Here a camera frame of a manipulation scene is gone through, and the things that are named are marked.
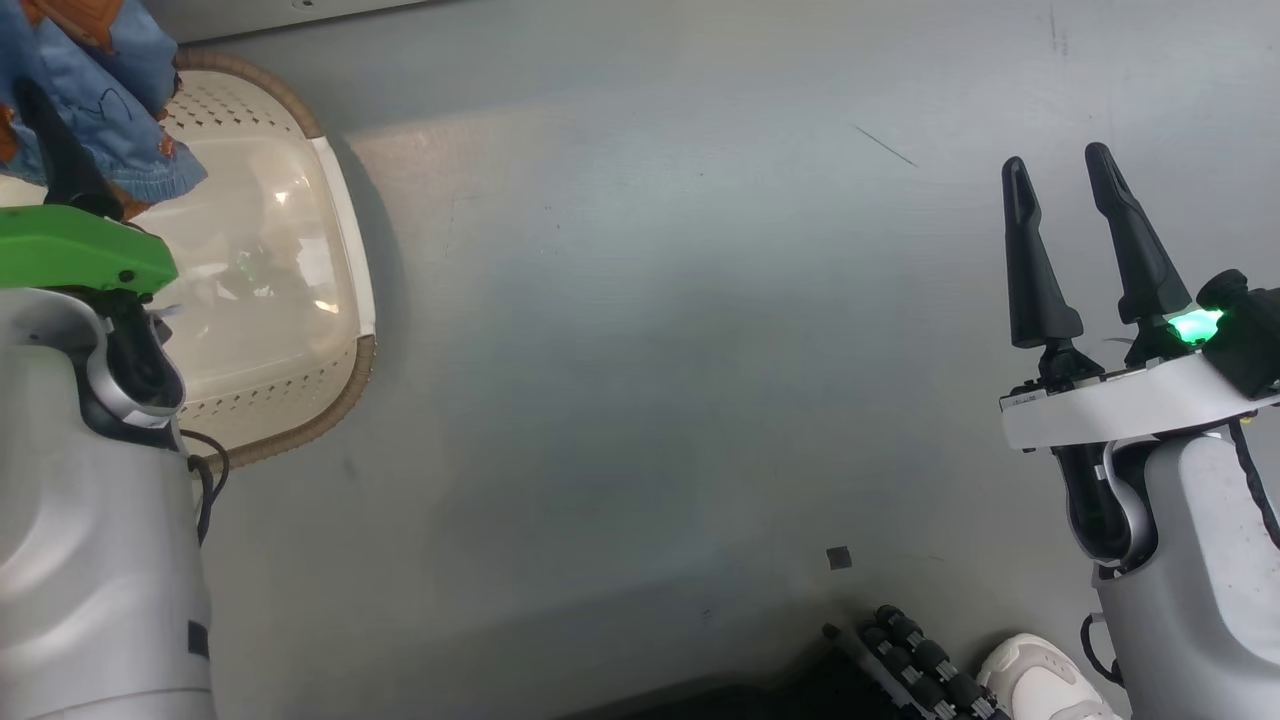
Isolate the blue garment small bear print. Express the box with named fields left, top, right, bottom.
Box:
left=0, top=0, right=209, bottom=216

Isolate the white front-load washing machine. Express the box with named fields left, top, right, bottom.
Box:
left=140, top=0, right=441, bottom=46

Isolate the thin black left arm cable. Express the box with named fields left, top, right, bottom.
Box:
left=180, top=430, right=231, bottom=546

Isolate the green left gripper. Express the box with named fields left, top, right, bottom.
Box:
left=0, top=82, right=181, bottom=296

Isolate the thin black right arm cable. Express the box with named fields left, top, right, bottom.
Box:
left=1228, top=420, right=1280, bottom=551

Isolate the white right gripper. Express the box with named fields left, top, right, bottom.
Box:
left=1000, top=142, right=1280, bottom=453

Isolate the cream perforated laundry basket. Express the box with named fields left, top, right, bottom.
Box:
left=0, top=50, right=378, bottom=469

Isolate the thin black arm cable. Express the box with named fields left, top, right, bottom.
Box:
left=180, top=430, right=231, bottom=546
left=1228, top=420, right=1280, bottom=551

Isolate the white sneaker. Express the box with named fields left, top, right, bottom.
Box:
left=977, top=633, right=1121, bottom=720

